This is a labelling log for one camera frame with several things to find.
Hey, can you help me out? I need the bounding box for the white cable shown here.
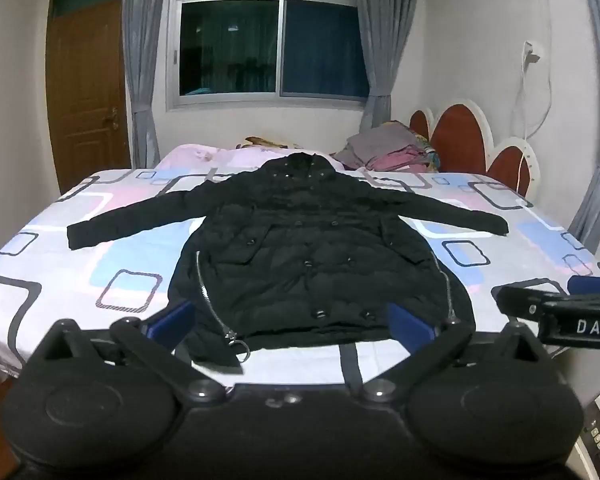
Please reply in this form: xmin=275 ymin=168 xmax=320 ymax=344
xmin=510 ymin=57 xmax=553 ymax=196

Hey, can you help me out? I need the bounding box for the white wall socket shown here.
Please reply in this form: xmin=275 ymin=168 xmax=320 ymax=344
xmin=522 ymin=40 xmax=546 ymax=67

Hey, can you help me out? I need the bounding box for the pink blanket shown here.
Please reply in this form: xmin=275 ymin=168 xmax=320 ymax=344
xmin=152 ymin=142 xmax=346 ymax=181

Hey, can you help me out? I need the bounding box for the sliding glass window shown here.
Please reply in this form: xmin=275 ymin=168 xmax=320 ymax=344
xmin=165 ymin=0 xmax=373 ymax=113

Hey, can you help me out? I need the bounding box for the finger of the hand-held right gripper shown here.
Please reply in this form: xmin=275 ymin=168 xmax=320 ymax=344
xmin=495 ymin=285 xmax=548 ymax=322
xmin=567 ymin=275 xmax=600 ymax=297

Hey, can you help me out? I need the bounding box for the stack of folded clothes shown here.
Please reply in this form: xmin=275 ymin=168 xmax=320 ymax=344
xmin=330 ymin=120 xmax=433 ymax=173

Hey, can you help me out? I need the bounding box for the yellow patterned pillow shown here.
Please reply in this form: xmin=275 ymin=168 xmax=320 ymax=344
xmin=244 ymin=135 xmax=302 ymax=151

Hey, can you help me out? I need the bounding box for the bed with patterned sheet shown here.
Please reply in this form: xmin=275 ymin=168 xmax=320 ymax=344
xmin=0 ymin=167 xmax=600 ymax=392

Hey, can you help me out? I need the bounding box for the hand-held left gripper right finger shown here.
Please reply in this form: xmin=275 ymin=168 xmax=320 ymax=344
xmin=358 ymin=302 xmax=543 ymax=405

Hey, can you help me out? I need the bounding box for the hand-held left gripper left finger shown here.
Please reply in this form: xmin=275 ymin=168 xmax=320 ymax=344
xmin=45 ymin=301 xmax=229 ymax=406

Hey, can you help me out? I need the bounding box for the colourful patterned cloth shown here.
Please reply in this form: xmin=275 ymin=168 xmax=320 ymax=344
xmin=412 ymin=132 xmax=443 ymax=173

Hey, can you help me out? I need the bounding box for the wooden door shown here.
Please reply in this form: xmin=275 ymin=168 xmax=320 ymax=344
xmin=45 ymin=0 xmax=133 ymax=196

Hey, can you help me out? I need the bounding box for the red and white headboard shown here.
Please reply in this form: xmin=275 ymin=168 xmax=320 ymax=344
xmin=409 ymin=99 xmax=541 ymax=198

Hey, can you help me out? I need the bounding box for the white button panel device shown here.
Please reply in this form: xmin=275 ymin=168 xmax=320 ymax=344
xmin=577 ymin=380 xmax=600 ymax=480

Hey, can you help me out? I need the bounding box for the black padded jacket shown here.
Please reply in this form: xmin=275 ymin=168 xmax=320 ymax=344
xmin=66 ymin=152 xmax=510 ymax=368

